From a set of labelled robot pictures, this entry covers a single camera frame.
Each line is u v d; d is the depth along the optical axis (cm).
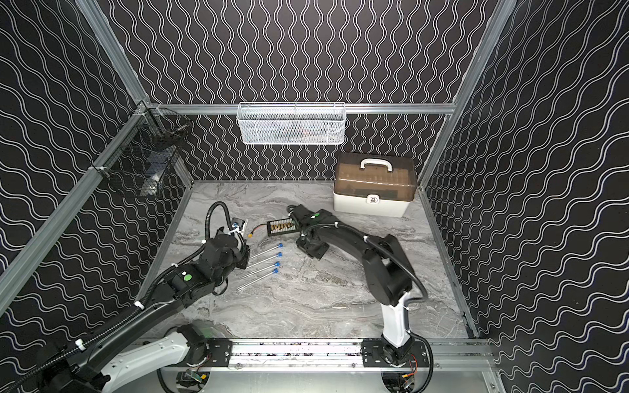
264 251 97
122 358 50
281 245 99
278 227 103
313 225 63
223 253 56
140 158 92
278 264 93
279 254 95
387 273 50
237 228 64
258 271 91
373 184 92
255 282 89
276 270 92
